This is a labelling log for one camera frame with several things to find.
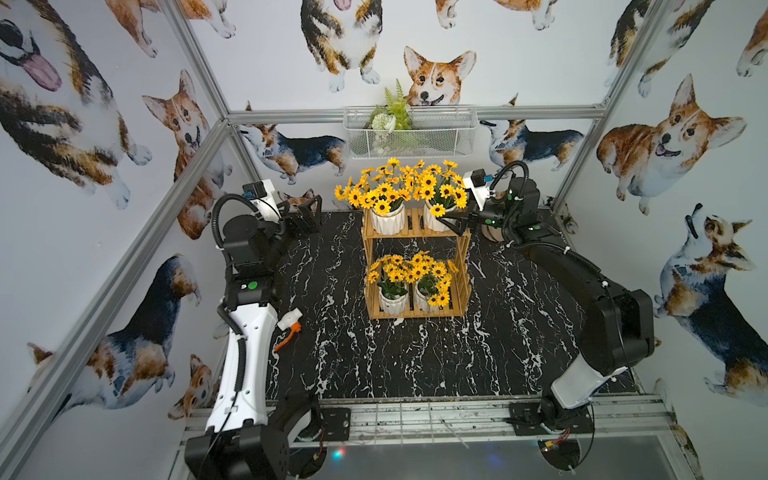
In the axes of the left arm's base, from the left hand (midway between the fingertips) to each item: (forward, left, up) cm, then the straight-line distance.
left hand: (309, 194), depth 67 cm
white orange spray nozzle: (-12, +13, -39) cm, 43 cm away
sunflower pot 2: (-6, -30, -30) cm, 42 cm away
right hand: (+4, -30, -7) cm, 31 cm away
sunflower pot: (-7, -18, -24) cm, 31 cm away
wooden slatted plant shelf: (+16, -36, -42) cm, 57 cm away
